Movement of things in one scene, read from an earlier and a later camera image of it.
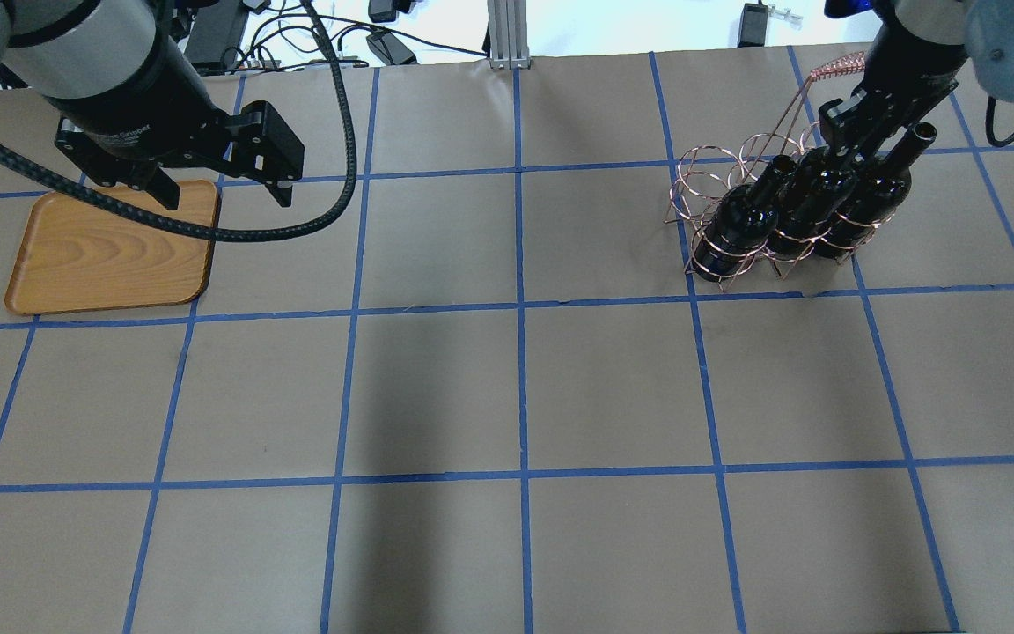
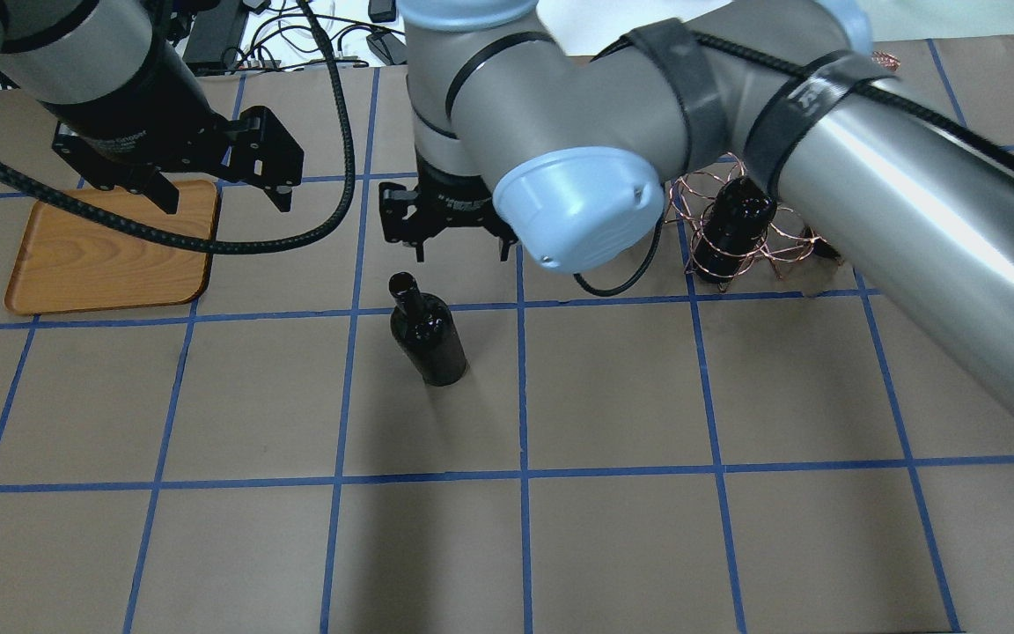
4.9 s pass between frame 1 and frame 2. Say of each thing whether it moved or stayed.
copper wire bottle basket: stayed
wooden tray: stayed
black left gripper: stayed
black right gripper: moved
